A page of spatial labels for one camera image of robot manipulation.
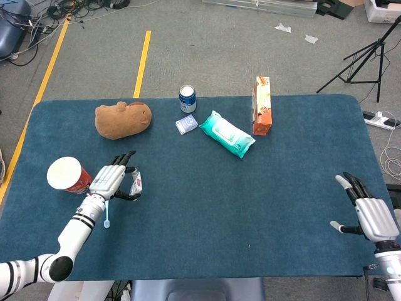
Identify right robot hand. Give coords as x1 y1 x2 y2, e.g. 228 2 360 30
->
329 171 400 242

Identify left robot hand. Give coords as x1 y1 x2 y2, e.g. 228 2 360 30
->
89 150 142 201

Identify white toothpaste tube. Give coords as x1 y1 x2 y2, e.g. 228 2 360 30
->
128 171 144 195

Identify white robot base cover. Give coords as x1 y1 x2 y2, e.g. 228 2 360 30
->
46 280 115 301

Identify red paper noodle cup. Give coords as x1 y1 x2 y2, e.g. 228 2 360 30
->
46 156 93 196

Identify brown capybara plush toy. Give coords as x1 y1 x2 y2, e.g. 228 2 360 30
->
95 100 153 140

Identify blue table cloth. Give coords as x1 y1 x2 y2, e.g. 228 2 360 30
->
0 93 397 285

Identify small purple tissue pack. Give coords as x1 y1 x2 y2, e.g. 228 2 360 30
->
175 114 199 136

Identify white power strip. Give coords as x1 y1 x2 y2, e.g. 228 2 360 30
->
362 110 401 131

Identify blue and white drink can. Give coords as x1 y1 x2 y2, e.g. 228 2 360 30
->
178 84 197 114

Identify short yellow floor tape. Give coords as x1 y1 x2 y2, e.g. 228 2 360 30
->
133 30 152 99

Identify green wet wipes pack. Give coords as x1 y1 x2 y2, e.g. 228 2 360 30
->
199 110 256 160

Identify blue grey chair seat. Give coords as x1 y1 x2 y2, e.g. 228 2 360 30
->
130 277 266 301

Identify orange cardboard snack box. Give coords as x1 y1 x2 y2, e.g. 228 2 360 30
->
252 76 273 136

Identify black tripod stand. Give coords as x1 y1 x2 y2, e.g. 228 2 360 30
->
316 15 401 103

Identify dark blue machine body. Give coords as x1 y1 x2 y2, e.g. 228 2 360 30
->
0 0 32 59

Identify white plastic crate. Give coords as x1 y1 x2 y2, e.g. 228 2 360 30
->
363 0 401 24

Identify aluminium profile rails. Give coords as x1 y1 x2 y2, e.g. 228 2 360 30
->
202 0 318 19

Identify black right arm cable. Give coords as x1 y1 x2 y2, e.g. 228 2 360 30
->
362 265 377 301

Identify white coiled cable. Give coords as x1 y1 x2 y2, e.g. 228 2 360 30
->
379 125 401 179

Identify black cable tangle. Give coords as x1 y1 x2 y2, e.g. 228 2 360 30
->
29 0 131 41

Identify black metal bracket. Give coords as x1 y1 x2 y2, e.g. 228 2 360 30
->
315 0 355 20

